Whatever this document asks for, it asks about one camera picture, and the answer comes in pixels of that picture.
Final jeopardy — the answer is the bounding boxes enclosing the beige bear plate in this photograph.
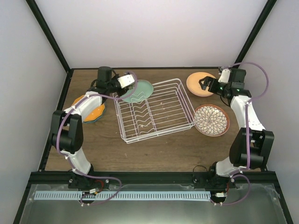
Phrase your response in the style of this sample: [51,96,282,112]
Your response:
[186,72,215,93]

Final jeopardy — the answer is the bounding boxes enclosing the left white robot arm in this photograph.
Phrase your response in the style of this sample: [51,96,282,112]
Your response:
[48,66,137,189]

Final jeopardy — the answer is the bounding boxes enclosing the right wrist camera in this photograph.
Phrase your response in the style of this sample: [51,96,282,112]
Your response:
[218,68,231,83]

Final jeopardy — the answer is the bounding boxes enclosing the white wire dish rack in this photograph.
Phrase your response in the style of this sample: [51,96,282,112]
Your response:
[114,78,194,144]

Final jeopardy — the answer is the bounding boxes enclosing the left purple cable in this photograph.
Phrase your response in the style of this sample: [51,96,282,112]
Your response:
[56,70,138,206]

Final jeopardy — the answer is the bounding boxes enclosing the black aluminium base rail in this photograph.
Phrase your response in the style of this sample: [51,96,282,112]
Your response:
[28,171,278,188]

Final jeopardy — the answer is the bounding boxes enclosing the teal dotted plate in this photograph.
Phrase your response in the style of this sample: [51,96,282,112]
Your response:
[83,105,106,123]

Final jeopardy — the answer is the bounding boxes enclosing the orange dotted plate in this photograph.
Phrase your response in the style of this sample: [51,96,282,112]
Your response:
[71,95,105,123]

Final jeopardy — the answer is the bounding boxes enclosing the pink bear plate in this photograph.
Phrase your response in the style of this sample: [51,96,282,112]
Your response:
[188,89,213,97]

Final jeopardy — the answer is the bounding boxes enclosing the flower pattern brown-rim plate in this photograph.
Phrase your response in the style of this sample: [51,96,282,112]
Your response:
[193,104,230,137]

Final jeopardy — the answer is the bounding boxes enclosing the black enclosure frame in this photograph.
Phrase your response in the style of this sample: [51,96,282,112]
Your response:
[14,0,293,224]

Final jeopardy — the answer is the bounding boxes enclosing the green floral plate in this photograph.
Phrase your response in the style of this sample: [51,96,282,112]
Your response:
[122,80,154,103]

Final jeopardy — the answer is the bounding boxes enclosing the light blue slotted cable duct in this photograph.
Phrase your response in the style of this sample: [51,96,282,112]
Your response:
[34,191,211,201]

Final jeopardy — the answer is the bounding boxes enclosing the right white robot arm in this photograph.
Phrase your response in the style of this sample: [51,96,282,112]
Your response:
[199,67,274,188]

